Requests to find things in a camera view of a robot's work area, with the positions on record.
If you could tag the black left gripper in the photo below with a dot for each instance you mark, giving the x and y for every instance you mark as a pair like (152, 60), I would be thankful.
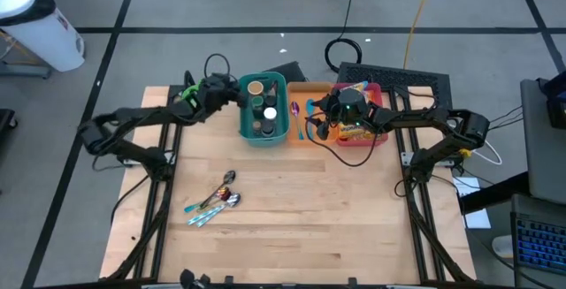
(219, 94)

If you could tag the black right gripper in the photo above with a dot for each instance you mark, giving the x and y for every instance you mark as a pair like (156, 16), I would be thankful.
(334, 112)

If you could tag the green-lid jar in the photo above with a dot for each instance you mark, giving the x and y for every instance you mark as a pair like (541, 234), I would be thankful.
(257, 102)

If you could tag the dark-lid brown jar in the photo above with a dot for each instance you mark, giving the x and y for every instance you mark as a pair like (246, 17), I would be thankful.
(270, 100)

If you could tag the small glass spice jar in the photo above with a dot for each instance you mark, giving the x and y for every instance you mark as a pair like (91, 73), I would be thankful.
(256, 126)

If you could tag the white-lid spice jar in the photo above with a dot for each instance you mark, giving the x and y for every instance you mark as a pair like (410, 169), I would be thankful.
(270, 113)

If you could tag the orange ramen packet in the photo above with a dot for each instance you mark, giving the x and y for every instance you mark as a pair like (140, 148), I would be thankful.
(354, 132)

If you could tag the black-lid spice jar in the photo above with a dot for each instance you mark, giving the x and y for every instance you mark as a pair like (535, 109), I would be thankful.
(267, 129)

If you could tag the teal plastic bin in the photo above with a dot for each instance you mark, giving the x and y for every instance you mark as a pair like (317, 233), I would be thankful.
(247, 141)

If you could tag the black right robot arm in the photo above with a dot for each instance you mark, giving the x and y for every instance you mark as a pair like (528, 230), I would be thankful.
(420, 119)

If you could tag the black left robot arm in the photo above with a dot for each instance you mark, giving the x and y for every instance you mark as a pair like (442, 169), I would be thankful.
(146, 114)

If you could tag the orange plastic bin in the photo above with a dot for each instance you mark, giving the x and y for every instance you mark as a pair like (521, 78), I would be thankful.
(329, 141)

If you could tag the green plastic bowl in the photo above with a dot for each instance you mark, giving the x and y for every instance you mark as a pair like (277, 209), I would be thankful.
(190, 90)

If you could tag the black flat box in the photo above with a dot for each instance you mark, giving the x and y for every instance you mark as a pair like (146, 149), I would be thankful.
(287, 71)

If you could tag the red plastic bin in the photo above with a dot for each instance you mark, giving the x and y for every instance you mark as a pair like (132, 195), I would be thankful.
(380, 139)

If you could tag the white paper sheet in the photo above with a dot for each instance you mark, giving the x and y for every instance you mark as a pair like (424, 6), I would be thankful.
(473, 218)

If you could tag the white trash can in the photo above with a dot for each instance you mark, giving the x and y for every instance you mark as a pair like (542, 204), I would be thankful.
(44, 37)

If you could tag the grey cart base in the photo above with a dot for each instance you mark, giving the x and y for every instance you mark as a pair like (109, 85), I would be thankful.
(22, 70)

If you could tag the white computer mouse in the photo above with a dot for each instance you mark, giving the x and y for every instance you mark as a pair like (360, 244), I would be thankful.
(502, 247)

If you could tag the grey side table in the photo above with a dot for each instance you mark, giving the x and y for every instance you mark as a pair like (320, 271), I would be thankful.
(544, 178)

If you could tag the backlit keyboard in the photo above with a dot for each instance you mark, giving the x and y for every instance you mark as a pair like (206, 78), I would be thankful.
(541, 245)

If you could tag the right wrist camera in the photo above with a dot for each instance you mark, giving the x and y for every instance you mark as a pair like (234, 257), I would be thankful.
(323, 131)

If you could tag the black curved bracket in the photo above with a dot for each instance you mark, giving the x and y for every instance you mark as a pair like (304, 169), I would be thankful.
(188, 78)

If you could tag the black aluminium table frame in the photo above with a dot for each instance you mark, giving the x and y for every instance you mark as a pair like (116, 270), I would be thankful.
(161, 236)

